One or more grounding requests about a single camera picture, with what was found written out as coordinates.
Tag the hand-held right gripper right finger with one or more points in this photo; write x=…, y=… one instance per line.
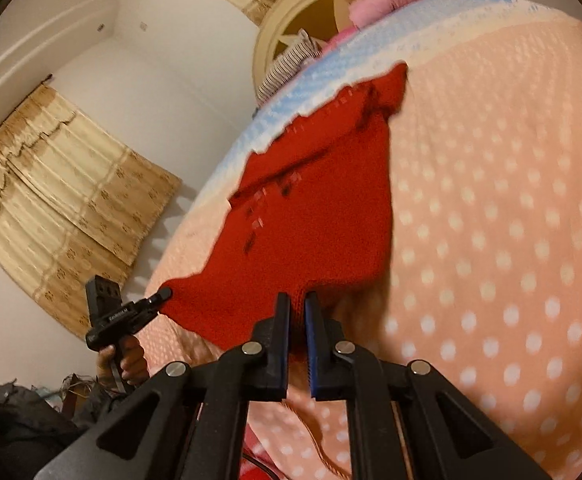
x=311, y=340

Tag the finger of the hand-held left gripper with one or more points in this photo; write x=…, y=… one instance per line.
x=160, y=298

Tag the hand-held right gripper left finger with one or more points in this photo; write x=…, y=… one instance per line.
x=281, y=330

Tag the red knitted sweater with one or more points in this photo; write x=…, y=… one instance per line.
x=321, y=210

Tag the person's left hand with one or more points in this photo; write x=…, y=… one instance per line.
x=135, y=360

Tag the orange yarn thread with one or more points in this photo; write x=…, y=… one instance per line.
x=316, y=440

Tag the dark clothing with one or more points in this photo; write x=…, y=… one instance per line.
x=16, y=425

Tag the polka dot bed sheet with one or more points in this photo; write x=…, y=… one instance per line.
x=496, y=210

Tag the striped pillow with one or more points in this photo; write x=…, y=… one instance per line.
x=283, y=67

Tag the cream wooden headboard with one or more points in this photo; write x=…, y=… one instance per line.
x=271, y=35

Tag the pink cloth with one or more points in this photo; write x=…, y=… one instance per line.
x=341, y=40

